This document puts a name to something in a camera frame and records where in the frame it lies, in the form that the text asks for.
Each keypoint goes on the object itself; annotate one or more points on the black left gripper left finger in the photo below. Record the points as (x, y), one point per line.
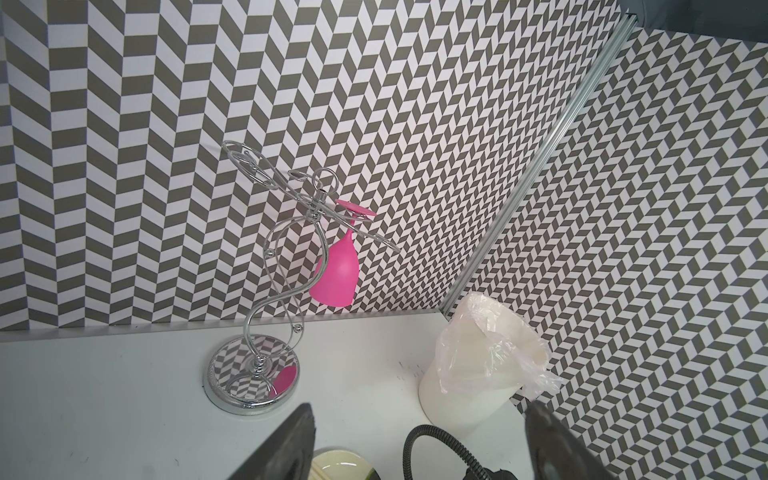
(286, 454)

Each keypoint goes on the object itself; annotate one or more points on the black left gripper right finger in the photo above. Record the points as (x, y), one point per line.
(555, 452)

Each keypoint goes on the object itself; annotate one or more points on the cream plate left rear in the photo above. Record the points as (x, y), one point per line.
(341, 464)

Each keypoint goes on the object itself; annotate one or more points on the chrome glass rack stand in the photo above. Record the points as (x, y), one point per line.
(251, 374)

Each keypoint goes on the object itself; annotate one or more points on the white trash bin with bag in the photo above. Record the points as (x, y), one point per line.
(483, 357)

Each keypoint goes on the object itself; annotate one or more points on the pink wine glass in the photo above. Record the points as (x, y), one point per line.
(337, 286)

